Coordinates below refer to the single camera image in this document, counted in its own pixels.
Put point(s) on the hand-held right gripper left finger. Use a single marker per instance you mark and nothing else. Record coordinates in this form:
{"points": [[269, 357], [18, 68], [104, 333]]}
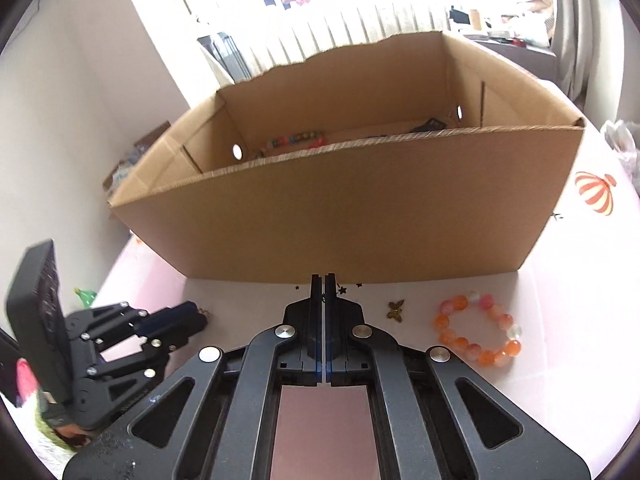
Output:
{"points": [[316, 310]]}

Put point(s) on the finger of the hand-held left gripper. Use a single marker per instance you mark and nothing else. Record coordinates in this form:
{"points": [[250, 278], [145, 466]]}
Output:
{"points": [[150, 355], [170, 317]]}

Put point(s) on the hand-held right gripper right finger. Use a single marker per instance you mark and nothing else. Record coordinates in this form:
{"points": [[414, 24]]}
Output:
{"points": [[331, 310]]}

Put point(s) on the brown cardboard box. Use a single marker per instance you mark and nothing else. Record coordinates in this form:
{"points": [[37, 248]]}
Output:
{"points": [[350, 210]]}

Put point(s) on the small green plastic item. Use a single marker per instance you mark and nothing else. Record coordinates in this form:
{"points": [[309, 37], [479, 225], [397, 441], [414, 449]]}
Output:
{"points": [[86, 297]]}

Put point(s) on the pink printed cloth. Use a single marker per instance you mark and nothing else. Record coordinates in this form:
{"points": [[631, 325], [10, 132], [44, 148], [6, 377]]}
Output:
{"points": [[25, 377]]}

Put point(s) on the gold butterfly charm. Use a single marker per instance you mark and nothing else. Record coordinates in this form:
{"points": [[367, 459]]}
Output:
{"points": [[396, 311]]}

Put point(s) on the green fleece blanket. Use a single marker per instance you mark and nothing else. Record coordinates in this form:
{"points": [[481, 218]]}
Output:
{"points": [[45, 410]]}

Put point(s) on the beige fleece blanket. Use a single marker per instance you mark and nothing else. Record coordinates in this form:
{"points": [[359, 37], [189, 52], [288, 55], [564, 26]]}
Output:
{"points": [[50, 445]]}

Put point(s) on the pink printed tablecloth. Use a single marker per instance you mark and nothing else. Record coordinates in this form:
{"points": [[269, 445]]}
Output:
{"points": [[550, 385]]}

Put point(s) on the black metal rack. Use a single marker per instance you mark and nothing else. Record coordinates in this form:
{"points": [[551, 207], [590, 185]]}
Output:
{"points": [[225, 57]]}

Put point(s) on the white ribbed panel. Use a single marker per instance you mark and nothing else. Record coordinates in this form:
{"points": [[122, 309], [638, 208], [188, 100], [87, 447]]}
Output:
{"points": [[350, 27]]}

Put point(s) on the white plastic bag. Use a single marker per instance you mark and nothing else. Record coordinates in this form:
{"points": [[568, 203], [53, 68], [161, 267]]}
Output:
{"points": [[622, 142]]}

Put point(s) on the grey curtain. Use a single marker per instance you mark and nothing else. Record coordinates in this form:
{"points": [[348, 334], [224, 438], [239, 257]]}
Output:
{"points": [[575, 25]]}

